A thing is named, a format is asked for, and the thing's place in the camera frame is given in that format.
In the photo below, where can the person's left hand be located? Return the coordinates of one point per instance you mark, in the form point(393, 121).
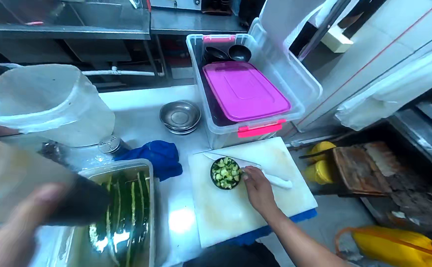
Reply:
point(8, 241)

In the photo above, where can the person's right hand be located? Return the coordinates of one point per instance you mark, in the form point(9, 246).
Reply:
point(261, 191)

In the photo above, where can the person's right thumb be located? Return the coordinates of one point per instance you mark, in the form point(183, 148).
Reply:
point(248, 183)

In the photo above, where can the person's right fingers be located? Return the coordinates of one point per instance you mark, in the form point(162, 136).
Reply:
point(253, 171)

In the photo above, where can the person's left thumb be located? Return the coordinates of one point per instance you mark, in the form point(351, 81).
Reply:
point(43, 202)

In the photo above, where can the translucent bottle with dark end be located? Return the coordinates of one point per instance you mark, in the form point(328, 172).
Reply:
point(27, 174)

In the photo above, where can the small black round bowl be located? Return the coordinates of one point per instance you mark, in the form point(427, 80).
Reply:
point(212, 179)

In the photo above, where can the person's right forearm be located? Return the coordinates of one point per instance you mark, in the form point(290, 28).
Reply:
point(301, 237)

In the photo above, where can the pile of diced cucumber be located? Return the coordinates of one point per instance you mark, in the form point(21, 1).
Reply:
point(226, 172)

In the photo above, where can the white cutting board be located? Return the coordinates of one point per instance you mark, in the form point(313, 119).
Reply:
point(223, 217)

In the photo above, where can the crumpled clear plastic bag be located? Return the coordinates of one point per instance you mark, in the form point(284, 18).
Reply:
point(64, 154)

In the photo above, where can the clear plastic storage box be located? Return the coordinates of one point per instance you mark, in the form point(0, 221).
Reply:
point(219, 129)

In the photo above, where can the blue cloth under board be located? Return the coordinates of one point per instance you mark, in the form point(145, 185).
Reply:
point(305, 216)

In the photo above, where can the yellow plastic container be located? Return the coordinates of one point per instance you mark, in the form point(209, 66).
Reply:
point(321, 147)
point(320, 172)

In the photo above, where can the person's body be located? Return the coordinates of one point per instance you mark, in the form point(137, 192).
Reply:
point(234, 256)

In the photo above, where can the pile of striped cucumber pieces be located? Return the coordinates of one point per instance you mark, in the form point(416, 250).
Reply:
point(123, 211)

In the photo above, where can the bright pink plastic lid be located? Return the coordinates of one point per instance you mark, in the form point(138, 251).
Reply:
point(245, 91)

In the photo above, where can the metal shaker with perforated lid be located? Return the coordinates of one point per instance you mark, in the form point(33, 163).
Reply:
point(110, 146)

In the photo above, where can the crumpled dark blue cloth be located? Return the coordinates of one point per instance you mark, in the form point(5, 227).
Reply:
point(162, 157)

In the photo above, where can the stack of metal bowls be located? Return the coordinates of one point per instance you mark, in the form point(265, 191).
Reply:
point(179, 115)

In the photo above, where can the large translucent plastic-lined bucket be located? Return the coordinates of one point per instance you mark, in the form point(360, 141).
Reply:
point(86, 118)

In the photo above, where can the translucent rectangular plastic tub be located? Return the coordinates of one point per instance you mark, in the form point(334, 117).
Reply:
point(152, 207)

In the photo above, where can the clear storage box lid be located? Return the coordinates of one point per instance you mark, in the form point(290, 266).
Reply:
point(294, 76)

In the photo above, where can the rusty brown metal box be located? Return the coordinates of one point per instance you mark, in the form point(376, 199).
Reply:
point(358, 172)

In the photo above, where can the hanging white plastic sheet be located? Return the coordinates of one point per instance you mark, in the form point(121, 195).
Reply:
point(386, 96)

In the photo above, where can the white pipe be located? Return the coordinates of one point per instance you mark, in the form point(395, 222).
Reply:
point(127, 72)

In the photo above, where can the white block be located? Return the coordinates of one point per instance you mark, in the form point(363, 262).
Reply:
point(336, 40)

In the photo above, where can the metal pole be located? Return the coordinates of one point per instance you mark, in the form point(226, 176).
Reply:
point(323, 29)

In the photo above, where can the stainless steel counter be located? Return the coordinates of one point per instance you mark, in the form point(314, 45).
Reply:
point(197, 20)

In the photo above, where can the dirty metal stove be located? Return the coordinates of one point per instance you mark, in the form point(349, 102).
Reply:
point(416, 185)

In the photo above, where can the stainless steel sink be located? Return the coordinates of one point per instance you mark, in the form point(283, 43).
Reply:
point(101, 16)

